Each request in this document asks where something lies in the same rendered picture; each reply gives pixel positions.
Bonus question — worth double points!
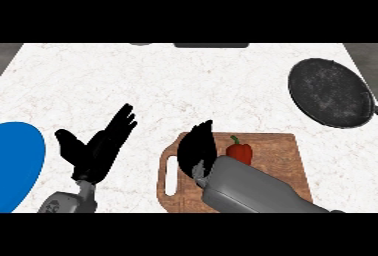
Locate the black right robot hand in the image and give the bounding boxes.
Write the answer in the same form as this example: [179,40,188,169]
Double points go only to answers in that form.
[176,119,219,180]

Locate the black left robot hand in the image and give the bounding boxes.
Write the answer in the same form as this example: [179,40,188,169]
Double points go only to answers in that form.
[54,103,139,185]

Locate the red bell pepper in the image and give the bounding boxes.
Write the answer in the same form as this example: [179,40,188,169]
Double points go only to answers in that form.
[225,134,255,166]

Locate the brown wooden cutting board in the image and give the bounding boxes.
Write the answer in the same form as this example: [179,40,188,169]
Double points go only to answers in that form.
[156,131,315,214]

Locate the black round pan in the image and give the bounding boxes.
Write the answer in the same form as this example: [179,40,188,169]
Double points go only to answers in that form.
[287,57,378,129]

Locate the blue round plate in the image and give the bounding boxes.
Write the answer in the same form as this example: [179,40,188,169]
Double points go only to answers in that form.
[0,121,48,214]

